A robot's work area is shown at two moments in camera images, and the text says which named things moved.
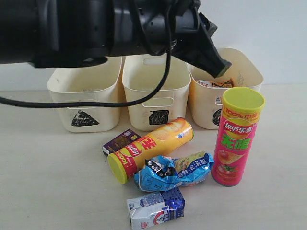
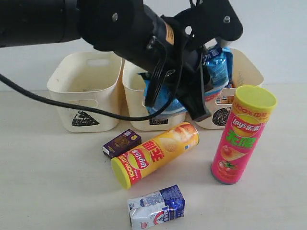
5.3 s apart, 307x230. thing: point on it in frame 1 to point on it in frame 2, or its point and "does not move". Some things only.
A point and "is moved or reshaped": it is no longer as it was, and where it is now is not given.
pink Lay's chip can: [241, 109] is moved or reshaped
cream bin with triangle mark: [97, 83] does not move
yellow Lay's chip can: [128, 161] is moved or reshaped
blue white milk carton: [148, 210] does not move
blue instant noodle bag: [161, 173] to [218, 63]
